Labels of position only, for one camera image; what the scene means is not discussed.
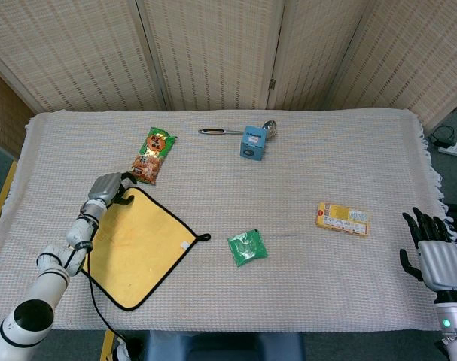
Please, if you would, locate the yellow flat food box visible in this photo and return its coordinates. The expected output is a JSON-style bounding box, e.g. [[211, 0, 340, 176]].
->
[[315, 202, 371, 238]]

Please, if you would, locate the green foil sachet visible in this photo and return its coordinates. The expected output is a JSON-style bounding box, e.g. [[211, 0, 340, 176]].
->
[[227, 228, 269, 268]]

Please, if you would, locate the small blue cardboard box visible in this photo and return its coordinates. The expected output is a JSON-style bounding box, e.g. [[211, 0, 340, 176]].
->
[[238, 126, 269, 162]]

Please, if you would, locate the black power adapter with cable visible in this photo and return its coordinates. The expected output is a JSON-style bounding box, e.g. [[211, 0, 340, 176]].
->
[[426, 125, 457, 150]]

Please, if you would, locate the white woven tablecloth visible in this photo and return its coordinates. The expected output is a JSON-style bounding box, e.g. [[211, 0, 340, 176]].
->
[[0, 108, 457, 332]]

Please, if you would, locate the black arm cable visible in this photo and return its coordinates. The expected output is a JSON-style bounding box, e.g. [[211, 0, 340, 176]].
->
[[64, 214, 141, 345]]

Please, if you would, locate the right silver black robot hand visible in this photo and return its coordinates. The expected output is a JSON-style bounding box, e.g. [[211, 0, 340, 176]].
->
[[399, 207, 457, 293]]

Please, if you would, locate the green orange snack bag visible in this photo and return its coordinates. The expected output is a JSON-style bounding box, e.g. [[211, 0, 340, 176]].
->
[[132, 126, 178, 187]]

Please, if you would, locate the beige woven folding screen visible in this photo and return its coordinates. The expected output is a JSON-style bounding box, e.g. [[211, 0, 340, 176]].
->
[[0, 0, 457, 131]]

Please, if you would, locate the steel ladle with black handle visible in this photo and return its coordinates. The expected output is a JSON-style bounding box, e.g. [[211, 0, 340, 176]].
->
[[197, 119, 278, 142]]

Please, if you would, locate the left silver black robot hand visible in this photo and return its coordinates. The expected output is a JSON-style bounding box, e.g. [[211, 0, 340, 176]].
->
[[87, 171, 139, 207]]

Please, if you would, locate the yellow cloth with black trim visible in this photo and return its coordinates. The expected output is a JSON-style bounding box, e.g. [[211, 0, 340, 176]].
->
[[81, 186, 212, 312]]

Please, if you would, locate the white power strip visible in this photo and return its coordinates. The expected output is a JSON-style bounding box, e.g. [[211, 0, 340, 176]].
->
[[437, 141, 457, 159]]

